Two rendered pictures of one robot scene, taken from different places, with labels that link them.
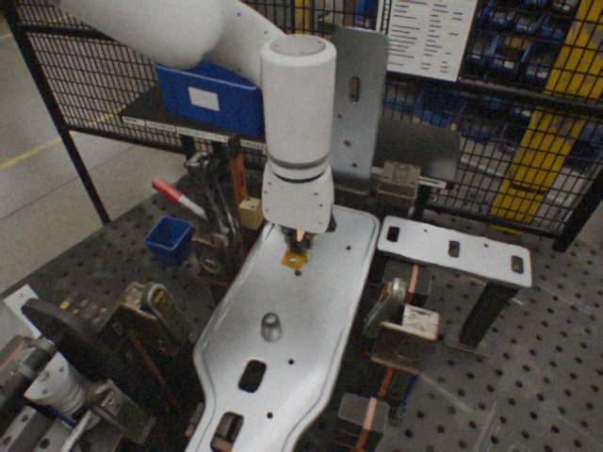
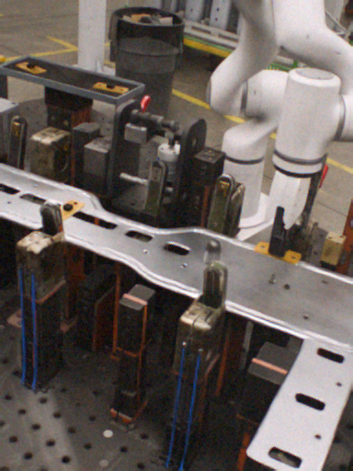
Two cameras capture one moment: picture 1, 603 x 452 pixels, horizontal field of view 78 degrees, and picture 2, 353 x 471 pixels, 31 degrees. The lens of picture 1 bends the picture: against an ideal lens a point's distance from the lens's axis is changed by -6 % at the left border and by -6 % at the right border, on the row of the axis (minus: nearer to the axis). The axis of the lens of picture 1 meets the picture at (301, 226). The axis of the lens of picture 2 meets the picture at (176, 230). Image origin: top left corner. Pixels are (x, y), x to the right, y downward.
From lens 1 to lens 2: 107 cm
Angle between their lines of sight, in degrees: 71
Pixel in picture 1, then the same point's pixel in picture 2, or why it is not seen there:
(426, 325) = (194, 315)
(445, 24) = not seen: outside the picture
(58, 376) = (170, 152)
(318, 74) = (290, 86)
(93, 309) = (210, 155)
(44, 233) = not seen: outside the picture
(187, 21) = (280, 25)
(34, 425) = (138, 134)
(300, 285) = (256, 281)
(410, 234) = (332, 369)
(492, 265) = (283, 429)
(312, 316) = not seen: hidden behind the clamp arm
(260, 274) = (269, 261)
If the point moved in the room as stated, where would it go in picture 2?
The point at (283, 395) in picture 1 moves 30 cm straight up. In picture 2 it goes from (157, 258) to (172, 113)
